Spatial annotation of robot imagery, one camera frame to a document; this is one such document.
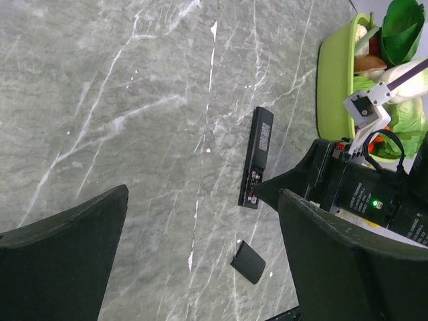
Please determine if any large napa cabbage toy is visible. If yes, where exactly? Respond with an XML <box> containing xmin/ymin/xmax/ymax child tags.
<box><xmin>378</xmin><ymin>58</ymin><xmax>427</xmax><ymax>104</ymax></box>

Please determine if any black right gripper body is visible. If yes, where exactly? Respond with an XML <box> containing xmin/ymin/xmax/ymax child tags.
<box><xmin>254</xmin><ymin>139</ymin><xmax>401</xmax><ymax>224</ymax></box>

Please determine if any black battery compartment cover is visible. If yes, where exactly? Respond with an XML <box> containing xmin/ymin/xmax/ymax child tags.
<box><xmin>230</xmin><ymin>241</ymin><xmax>266</xmax><ymax>285</ymax></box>

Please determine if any black remote control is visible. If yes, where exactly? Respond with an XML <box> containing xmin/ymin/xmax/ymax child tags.
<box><xmin>238</xmin><ymin>106</ymin><xmax>274</xmax><ymax>209</ymax></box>

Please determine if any round green cabbage toy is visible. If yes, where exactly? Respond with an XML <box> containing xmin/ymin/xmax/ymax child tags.
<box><xmin>389</xmin><ymin>97</ymin><xmax>427</xmax><ymax>133</ymax></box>

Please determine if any dark green spinach toy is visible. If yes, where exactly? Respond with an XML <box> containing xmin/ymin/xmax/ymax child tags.
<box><xmin>381</xmin><ymin>0</ymin><xmax>425</xmax><ymax>67</ymax></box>

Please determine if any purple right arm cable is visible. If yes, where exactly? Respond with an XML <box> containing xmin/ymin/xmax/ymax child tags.
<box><xmin>386</xmin><ymin>56</ymin><xmax>428</xmax><ymax>91</ymax></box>

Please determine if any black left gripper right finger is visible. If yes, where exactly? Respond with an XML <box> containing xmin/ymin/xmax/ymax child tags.
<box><xmin>278</xmin><ymin>189</ymin><xmax>427</xmax><ymax>320</ymax></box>

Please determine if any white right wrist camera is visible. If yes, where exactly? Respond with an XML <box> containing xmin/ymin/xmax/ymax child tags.
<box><xmin>343</xmin><ymin>82</ymin><xmax>391</xmax><ymax>155</ymax></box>

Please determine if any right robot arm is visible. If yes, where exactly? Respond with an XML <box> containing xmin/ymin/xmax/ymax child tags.
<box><xmin>254</xmin><ymin>138</ymin><xmax>427</xmax><ymax>245</ymax></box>

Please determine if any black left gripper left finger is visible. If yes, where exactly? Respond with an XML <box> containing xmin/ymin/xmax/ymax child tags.
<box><xmin>1</xmin><ymin>185</ymin><xmax>128</xmax><ymax>320</ymax></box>

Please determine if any green vegetable basket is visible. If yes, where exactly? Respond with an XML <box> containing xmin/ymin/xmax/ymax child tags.
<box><xmin>316</xmin><ymin>12</ymin><xmax>405</xmax><ymax>165</ymax></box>

